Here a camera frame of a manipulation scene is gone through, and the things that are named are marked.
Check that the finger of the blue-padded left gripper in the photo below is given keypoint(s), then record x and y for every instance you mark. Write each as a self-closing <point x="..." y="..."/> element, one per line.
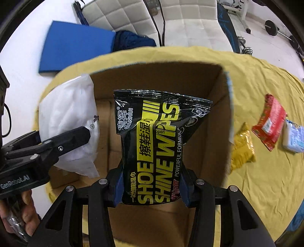
<point x="27" y="140"/>
<point x="58" y="145"/>

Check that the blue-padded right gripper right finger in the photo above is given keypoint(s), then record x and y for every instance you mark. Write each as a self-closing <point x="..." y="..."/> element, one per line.
<point x="240" y="224"/>

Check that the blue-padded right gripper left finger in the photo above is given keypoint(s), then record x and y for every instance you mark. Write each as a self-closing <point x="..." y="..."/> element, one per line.
<point x="62" y="224"/>

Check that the white plastic bag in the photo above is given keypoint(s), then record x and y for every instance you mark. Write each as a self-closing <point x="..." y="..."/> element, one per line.
<point x="69" y="106"/>

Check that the yellow snack packet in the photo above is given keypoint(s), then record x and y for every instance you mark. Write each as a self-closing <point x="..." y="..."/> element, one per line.
<point x="243" y="151"/>

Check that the red snack packet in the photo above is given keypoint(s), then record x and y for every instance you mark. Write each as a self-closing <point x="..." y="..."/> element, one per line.
<point x="270" y="124"/>

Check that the light blue tissue pack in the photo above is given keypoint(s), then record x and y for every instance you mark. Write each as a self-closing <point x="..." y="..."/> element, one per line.
<point x="292" y="139"/>

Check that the black shoe wipes pack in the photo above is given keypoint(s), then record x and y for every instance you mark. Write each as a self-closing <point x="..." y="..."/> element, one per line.
<point x="154" y="126"/>

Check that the person's left hand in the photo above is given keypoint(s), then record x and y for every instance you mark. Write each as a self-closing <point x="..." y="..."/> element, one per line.
<point x="28" y="214"/>

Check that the yellow table cloth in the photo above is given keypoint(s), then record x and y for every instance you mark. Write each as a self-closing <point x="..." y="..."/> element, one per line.
<point x="237" y="86"/>

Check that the open cardboard box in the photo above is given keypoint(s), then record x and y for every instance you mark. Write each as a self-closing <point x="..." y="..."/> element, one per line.
<point x="168" y="224"/>

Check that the blue foam mat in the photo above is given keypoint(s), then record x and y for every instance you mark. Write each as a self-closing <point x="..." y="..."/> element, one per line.
<point x="70" y="43"/>

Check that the dark blue cloth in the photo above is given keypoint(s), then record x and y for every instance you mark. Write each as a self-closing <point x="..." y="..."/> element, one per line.
<point x="125" y="40"/>

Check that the left white padded chair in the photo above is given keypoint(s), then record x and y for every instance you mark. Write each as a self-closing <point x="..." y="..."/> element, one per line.
<point x="114" y="15"/>

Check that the white padded chair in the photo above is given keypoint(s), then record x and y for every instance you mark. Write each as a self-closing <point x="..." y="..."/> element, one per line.
<point x="193" y="23"/>
<point x="114" y="15"/>

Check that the chrome dumbbell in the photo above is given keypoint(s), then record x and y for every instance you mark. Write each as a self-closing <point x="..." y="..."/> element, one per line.
<point x="244" y="49"/>

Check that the right white padded chair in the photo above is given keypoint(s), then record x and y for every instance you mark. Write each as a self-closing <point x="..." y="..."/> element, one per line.
<point x="193" y="23"/>

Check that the white weight rack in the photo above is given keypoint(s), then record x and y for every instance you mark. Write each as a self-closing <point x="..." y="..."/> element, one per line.
<point x="238" y="8"/>

